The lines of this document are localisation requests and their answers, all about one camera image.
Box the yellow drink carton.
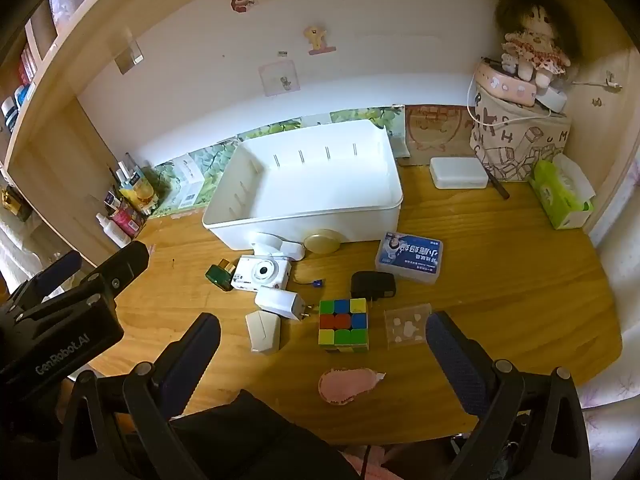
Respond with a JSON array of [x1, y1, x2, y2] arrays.
[[120, 170, 160, 216]]

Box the black pen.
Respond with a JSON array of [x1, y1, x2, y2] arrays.
[[484, 167, 510, 200]]

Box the clear spotted plastic bag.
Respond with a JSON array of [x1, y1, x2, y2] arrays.
[[384, 304, 432, 350]]

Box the cosmetic brushes holder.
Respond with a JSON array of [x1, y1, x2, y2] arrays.
[[107, 157, 143, 196]]

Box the white carton box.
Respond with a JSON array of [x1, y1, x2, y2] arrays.
[[159, 152, 207, 209]]

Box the yellow bear wall sticker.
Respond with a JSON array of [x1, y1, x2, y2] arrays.
[[303, 25, 337, 56]]

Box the metal wall hook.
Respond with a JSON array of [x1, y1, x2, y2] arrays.
[[572, 71, 623, 93]]

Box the black clothing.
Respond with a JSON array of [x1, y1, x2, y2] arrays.
[[167, 389, 363, 480]]

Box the pink powder puff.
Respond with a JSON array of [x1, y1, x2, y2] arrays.
[[318, 366, 387, 405]]

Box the colourful puzzle cube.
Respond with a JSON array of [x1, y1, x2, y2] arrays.
[[318, 297, 371, 353]]

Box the green perfume bottle gold cap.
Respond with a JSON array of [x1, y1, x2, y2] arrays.
[[205, 259, 237, 292]]

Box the white plastic storage bin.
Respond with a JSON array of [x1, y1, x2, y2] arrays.
[[202, 119, 405, 251]]

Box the wooden shelf unit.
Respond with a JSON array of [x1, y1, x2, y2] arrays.
[[0, 0, 166, 273]]

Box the white squeeze bottle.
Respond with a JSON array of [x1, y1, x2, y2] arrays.
[[96, 214, 132, 248]]

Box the white charger plug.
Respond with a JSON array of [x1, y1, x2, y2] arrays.
[[254, 287, 313, 321]]

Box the beige printed fabric bag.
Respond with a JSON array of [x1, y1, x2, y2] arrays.
[[469, 91, 572, 182]]

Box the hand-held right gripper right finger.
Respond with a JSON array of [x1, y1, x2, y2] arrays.
[[425, 310, 588, 480]]

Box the pink tube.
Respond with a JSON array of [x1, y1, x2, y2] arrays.
[[109, 206, 148, 240]]

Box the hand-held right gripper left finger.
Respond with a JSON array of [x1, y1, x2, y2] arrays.
[[57, 312, 222, 480]]

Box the green tissue pack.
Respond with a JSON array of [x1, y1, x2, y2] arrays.
[[527, 154, 596, 231]]

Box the black power adapter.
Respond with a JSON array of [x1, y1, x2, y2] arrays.
[[350, 271, 397, 303]]

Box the blue and white box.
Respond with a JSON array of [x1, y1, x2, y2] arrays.
[[375, 231, 444, 286]]

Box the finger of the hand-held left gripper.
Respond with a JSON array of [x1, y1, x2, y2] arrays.
[[17, 250, 83, 303], [85, 241, 151, 306]]

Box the white compact camera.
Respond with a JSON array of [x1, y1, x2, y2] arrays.
[[232, 255, 323, 292]]

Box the cream rectangular case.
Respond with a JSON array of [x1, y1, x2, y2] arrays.
[[245, 310, 282, 353]]

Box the small white adapter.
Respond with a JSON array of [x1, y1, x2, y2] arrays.
[[535, 86, 568, 113]]

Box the pink round box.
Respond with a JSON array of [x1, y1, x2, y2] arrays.
[[474, 57, 538, 107]]

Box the round beige compact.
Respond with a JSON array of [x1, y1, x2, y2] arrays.
[[306, 229, 342, 256]]

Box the square clear wall hook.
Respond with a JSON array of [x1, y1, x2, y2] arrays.
[[258, 59, 299, 97]]

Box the white handheld fan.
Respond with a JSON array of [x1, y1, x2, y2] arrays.
[[250, 232, 306, 262]]

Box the brown-haired cloth doll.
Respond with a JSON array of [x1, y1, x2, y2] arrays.
[[495, 0, 576, 86]]

